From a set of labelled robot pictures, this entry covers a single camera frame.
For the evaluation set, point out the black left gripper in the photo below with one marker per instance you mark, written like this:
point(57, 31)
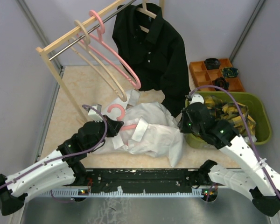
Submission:
point(113, 126)

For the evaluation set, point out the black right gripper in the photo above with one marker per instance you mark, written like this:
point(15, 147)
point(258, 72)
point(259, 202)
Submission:
point(183, 128)

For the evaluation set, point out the yellow black plaid shirt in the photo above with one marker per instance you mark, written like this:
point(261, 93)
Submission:
point(228, 111)

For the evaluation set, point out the white collared shirt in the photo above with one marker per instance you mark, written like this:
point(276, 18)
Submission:
point(152, 129)

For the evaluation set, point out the black garment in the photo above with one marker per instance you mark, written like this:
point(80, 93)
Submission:
point(156, 53)

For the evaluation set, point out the beige wooden hanger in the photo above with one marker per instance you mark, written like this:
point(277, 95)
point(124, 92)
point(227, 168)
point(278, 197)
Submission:
point(111, 80)

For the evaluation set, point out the pink plastic hanger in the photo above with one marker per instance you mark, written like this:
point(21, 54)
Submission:
point(135, 82)

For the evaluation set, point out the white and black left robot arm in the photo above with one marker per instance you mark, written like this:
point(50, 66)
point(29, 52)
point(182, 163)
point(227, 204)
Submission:
point(62, 167)

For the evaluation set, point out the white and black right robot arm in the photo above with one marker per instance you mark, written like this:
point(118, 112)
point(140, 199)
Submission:
point(259, 182)

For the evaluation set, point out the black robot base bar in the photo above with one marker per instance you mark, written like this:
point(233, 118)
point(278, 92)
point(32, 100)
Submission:
point(143, 182)

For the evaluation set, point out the orange compartment tray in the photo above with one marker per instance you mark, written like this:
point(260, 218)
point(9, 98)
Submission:
point(201, 76)

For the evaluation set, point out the dark rolled sock middle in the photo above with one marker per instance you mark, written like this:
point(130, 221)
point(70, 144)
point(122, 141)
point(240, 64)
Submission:
point(221, 82)

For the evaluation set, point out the dark rolled sock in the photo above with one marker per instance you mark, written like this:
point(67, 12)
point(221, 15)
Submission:
point(212, 63)
point(221, 82)

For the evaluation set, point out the green patterned rolled sock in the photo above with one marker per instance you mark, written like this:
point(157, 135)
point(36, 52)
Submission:
point(230, 72)

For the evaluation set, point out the dark rolled sock top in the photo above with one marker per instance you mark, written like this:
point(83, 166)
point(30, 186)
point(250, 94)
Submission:
point(212, 63)

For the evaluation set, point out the green plastic laundry basket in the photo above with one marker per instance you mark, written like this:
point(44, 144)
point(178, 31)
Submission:
point(262, 132)

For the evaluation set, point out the wooden clothes rack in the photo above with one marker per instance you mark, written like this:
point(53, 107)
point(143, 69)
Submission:
point(68, 40)

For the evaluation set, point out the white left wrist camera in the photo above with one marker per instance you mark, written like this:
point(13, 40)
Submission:
point(93, 112)

